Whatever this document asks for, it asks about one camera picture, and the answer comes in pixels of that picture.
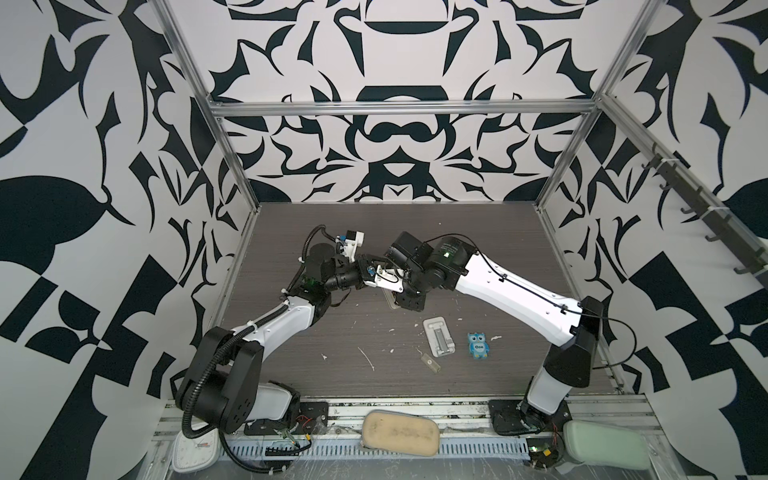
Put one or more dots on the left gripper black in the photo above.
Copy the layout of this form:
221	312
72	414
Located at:
362	268

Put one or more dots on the remote battery cover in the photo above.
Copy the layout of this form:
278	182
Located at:
430	363

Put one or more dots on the white remote control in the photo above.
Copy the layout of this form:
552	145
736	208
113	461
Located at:
390	298

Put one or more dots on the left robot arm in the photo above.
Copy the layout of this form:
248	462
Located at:
221	389

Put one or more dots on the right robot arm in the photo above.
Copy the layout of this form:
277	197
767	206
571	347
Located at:
455	262

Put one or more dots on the blue owl figurine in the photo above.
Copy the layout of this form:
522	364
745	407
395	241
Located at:
478	346

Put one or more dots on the tan sponge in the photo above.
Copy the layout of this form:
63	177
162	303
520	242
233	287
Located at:
400	433

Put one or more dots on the small circuit board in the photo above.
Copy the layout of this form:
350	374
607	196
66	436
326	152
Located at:
545	453

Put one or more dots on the pale green sponge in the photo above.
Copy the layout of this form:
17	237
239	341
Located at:
596	444

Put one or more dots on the white square clock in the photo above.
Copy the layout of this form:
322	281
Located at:
193	455

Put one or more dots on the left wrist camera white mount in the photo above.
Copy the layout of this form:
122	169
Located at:
349	243

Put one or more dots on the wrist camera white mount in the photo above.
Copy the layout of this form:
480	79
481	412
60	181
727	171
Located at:
349	243
390	279

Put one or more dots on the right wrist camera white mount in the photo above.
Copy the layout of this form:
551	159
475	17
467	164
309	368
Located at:
390	279

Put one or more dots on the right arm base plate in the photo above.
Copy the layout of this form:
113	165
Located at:
518	418

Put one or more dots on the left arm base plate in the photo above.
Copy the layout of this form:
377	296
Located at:
300	418

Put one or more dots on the white slotted cable duct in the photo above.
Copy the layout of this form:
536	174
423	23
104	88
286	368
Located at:
451	448

